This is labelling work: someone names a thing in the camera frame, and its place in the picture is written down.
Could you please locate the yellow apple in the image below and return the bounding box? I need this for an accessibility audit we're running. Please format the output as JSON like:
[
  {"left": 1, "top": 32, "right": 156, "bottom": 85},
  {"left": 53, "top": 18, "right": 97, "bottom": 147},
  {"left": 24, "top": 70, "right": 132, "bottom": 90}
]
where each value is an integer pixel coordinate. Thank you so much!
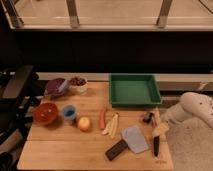
[{"left": 77, "top": 117, "right": 91, "bottom": 131}]

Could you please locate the yellow corn cob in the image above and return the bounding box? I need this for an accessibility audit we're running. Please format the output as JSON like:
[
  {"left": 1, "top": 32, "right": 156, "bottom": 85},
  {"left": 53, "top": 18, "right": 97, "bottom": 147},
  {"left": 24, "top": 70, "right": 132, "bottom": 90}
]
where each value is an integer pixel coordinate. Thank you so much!
[{"left": 102, "top": 114, "right": 119, "bottom": 139}]

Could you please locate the blue cup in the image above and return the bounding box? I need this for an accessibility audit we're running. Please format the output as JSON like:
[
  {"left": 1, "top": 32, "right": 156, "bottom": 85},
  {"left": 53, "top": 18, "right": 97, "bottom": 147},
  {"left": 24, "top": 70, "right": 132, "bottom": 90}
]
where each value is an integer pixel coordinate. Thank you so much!
[{"left": 62, "top": 105, "right": 77, "bottom": 124}]

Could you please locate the white bowl with grapes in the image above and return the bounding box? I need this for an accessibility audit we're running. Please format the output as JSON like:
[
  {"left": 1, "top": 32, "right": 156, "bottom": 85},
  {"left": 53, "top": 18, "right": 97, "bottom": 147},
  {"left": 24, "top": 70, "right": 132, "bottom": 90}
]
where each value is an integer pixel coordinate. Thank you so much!
[{"left": 69, "top": 76, "right": 87, "bottom": 94}]

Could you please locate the red bowl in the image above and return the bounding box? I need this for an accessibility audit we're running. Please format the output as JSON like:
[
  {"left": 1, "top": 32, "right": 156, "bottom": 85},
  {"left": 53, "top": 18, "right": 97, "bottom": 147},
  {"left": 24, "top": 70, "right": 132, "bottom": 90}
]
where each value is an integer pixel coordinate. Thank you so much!
[{"left": 33, "top": 103, "right": 58, "bottom": 125}]

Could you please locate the toy cleaver knife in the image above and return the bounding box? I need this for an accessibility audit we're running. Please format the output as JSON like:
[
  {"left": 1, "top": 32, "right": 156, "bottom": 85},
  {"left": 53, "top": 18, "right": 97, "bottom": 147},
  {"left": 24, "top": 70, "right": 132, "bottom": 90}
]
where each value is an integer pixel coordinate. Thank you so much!
[{"left": 105, "top": 125, "right": 149, "bottom": 161}]

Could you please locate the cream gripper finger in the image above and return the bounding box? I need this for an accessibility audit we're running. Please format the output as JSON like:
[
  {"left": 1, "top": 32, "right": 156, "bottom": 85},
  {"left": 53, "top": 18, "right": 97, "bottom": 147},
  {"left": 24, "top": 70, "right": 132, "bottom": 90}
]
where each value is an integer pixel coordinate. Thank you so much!
[{"left": 152, "top": 125, "right": 161, "bottom": 137}]

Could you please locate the green plastic tray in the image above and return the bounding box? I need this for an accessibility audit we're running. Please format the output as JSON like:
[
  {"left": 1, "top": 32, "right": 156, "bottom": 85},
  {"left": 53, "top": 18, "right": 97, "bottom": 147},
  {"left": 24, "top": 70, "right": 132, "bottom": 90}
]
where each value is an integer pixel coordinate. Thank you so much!
[{"left": 109, "top": 74, "right": 162, "bottom": 108}]

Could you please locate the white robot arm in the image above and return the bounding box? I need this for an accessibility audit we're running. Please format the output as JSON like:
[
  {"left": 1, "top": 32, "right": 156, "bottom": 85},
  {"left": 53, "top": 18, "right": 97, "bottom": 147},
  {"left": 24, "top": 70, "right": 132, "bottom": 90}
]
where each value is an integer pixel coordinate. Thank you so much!
[{"left": 152, "top": 92, "right": 213, "bottom": 137}]

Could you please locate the purple bowl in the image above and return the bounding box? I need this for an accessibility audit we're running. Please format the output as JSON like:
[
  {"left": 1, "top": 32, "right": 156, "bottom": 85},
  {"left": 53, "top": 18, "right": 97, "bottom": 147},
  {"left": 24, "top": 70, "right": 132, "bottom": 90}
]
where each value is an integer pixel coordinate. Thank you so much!
[{"left": 45, "top": 78, "right": 69, "bottom": 97}]

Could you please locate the wooden cutting board table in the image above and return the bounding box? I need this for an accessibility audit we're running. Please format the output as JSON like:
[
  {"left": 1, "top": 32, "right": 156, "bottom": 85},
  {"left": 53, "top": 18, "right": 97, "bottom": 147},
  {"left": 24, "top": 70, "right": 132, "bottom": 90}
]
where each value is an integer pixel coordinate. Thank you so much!
[{"left": 18, "top": 82, "right": 174, "bottom": 171}]

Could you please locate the black equipment stand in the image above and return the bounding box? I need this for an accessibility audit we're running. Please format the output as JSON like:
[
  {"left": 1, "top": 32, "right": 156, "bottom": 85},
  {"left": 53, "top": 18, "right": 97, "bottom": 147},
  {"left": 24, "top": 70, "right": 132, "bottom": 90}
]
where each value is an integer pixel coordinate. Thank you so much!
[{"left": 0, "top": 64, "right": 41, "bottom": 171}]

